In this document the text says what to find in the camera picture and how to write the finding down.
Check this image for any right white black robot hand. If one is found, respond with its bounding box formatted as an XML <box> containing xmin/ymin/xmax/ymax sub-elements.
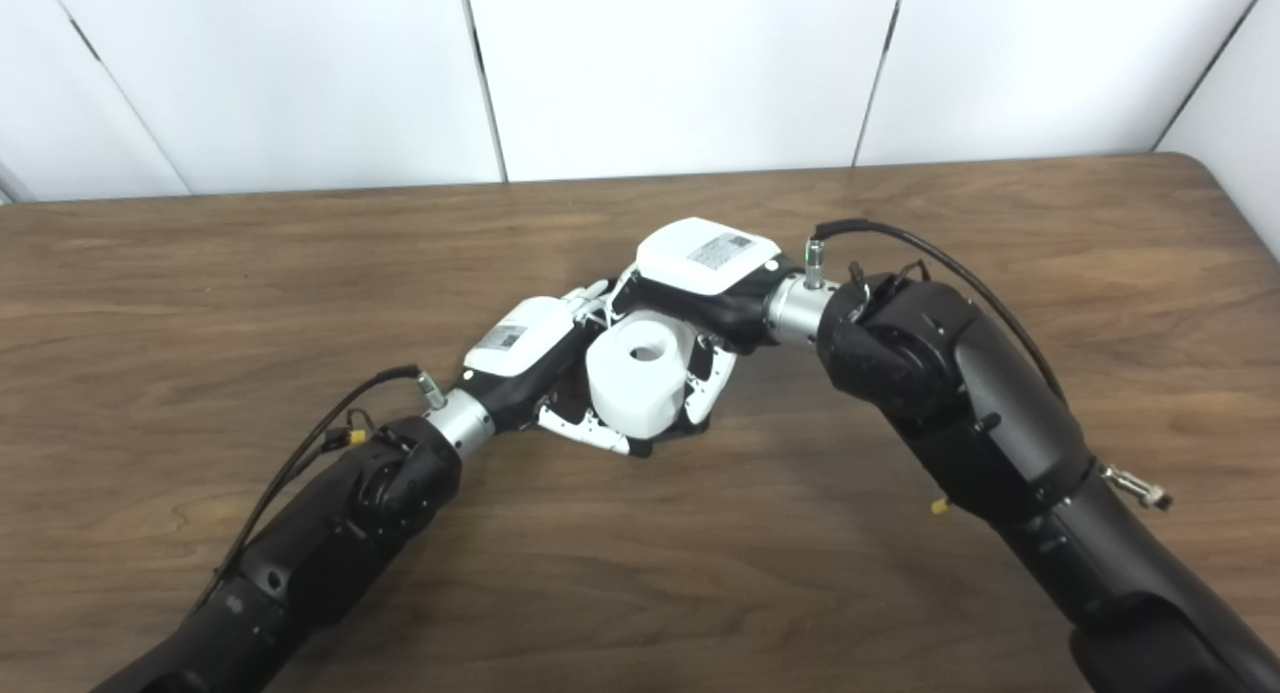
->
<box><xmin>575</xmin><ymin>217</ymin><xmax>839</xmax><ymax>429</ymax></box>

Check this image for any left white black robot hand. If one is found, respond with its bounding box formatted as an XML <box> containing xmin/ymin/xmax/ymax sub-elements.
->
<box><xmin>425</xmin><ymin>283</ymin><xmax>656</xmax><ymax>462</ymax></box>

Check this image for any round white piece with holes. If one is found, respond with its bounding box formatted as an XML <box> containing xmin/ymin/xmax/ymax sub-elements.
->
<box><xmin>586</xmin><ymin>310</ymin><xmax>696</xmax><ymax>441</ymax></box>

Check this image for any black flanged holder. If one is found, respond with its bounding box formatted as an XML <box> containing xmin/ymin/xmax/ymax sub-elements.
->
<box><xmin>640</xmin><ymin>413</ymin><xmax>713</xmax><ymax>459</ymax></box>

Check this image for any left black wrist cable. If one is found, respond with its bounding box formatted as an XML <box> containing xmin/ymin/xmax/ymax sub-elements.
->
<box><xmin>190</xmin><ymin>365</ymin><xmax>446</xmax><ymax>614</ymax></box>

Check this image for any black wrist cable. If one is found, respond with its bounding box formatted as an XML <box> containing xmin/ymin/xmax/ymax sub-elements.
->
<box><xmin>190</xmin><ymin>365</ymin><xmax>446</xmax><ymax>614</ymax></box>
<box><xmin>805</xmin><ymin>219</ymin><xmax>1069</xmax><ymax>404</ymax></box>

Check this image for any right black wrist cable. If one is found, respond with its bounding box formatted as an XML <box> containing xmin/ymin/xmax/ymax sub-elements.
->
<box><xmin>805</xmin><ymin>219</ymin><xmax>1069</xmax><ymax>404</ymax></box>

